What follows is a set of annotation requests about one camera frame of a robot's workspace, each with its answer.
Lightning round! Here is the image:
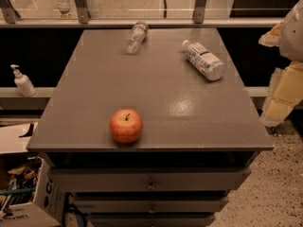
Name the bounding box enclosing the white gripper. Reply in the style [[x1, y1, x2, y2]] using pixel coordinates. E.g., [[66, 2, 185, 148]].
[[258, 0, 303, 127]]

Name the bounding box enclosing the red apple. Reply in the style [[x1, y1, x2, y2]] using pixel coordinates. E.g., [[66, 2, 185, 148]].
[[110, 109, 143, 144]]

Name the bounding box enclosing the white labelled plastic bottle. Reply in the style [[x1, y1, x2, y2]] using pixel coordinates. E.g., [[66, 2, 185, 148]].
[[182, 40, 225, 81]]

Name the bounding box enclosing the clear plastic water bottle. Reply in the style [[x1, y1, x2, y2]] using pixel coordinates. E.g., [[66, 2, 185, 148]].
[[124, 21, 149, 54]]

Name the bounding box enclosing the white pump dispenser bottle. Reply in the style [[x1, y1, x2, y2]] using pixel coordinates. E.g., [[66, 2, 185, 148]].
[[10, 64, 36, 97]]

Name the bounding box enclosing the grey drawer cabinet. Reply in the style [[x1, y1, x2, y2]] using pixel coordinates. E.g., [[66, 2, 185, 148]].
[[28, 28, 273, 227]]

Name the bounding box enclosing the metal drawer knob top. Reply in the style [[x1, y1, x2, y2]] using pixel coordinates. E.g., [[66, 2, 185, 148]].
[[147, 181, 156, 190]]

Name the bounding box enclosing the metal drawer knob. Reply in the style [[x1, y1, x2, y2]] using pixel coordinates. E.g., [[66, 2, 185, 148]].
[[147, 181, 156, 190], [148, 207, 156, 214]]

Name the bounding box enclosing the metal drawer knob middle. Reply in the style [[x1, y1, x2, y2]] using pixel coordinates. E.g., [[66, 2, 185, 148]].
[[148, 207, 156, 214]]

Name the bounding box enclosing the cardboard box with clutter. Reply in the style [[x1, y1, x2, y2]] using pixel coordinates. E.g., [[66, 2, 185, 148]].
[[0, 123, 64, 227]]

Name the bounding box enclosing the grey metal railing frame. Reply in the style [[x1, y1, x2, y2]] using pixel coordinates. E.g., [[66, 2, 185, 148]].
[[0, 0, 298, 28]]

